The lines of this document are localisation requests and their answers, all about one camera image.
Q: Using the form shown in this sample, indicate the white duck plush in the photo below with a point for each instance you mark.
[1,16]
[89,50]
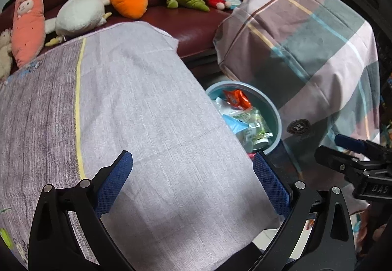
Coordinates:
[79,13]

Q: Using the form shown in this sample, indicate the plaid blanket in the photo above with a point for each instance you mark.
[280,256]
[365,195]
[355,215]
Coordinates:
[306,44]

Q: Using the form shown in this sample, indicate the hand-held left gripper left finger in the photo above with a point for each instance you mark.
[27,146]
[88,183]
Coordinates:
[115,179]

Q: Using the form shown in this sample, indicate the beige fuzzy plush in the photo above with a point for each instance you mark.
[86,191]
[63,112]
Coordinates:
[4,53]

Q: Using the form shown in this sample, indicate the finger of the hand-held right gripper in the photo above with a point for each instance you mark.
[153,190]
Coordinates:
[337,160]
[349,141]

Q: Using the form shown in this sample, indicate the dark red leather sofa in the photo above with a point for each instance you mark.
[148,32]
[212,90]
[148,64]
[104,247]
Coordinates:
[190,28]

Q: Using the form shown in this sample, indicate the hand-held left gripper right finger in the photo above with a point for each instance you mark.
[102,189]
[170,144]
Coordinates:
[272,182]

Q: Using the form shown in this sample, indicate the clear plastic wrapper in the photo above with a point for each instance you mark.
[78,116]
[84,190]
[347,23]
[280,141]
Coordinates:
[237,99]

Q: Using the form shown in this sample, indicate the light blue snack packet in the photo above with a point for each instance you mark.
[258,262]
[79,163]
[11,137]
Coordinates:
[234,123]

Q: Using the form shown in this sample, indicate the teal plastic bucket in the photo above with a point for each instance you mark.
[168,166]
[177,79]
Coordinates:
[272,122]

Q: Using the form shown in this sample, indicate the pink carrot plush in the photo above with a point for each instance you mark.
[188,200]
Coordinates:
[27,28]

